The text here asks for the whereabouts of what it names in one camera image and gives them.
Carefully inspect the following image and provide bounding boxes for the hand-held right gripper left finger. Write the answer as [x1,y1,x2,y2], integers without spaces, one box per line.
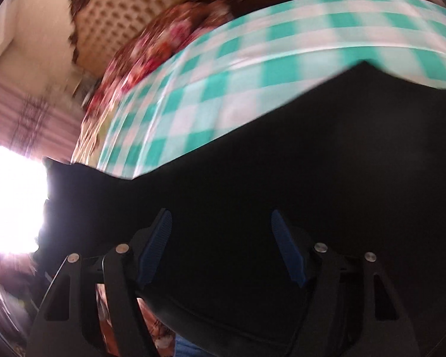
[29,208,173,357]

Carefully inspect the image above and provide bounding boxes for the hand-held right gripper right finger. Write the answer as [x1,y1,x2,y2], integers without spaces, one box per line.
[271,209,420,357]

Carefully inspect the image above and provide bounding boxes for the black pants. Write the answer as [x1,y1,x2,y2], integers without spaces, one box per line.
[33,60,446,357]

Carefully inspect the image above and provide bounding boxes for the person's blue jeans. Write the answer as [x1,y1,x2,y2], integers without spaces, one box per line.
[174,335,212,357]

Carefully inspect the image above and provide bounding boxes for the green white checkered cloth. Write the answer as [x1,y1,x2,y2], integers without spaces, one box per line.
[97,0,446,181]

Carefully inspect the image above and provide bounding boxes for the pink patterned curtain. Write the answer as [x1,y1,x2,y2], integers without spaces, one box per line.
[0,82,84,164]

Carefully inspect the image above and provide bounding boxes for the floral quilt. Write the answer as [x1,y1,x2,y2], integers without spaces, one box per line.
[72,2,231,357]

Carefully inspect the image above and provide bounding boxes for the tufted tan bed headboard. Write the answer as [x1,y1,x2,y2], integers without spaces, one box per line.
[67,0,216,73]

